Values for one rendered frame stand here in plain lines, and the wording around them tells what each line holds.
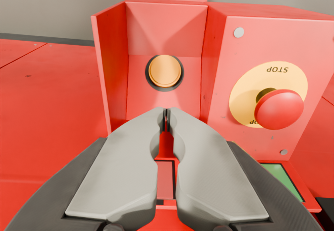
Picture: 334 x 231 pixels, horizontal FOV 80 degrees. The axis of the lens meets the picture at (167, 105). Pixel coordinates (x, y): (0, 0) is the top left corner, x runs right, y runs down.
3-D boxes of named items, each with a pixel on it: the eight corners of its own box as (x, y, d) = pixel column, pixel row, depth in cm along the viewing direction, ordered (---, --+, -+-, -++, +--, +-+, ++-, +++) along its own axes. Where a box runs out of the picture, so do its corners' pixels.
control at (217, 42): (284, 5, 26) (456, 40, 11) (251, 109, 34) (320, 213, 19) (128, -3, 25) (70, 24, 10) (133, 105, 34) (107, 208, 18)
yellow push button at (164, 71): (179, 60, 26) (181, 54, 24) (179, 89, 26) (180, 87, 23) (150, 58, 26) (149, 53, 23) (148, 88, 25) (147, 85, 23)
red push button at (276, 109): (292, 76, 19) (316, 94, 16) (277, 112, 21) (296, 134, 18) (249, 74, 19) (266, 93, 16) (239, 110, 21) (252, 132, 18)
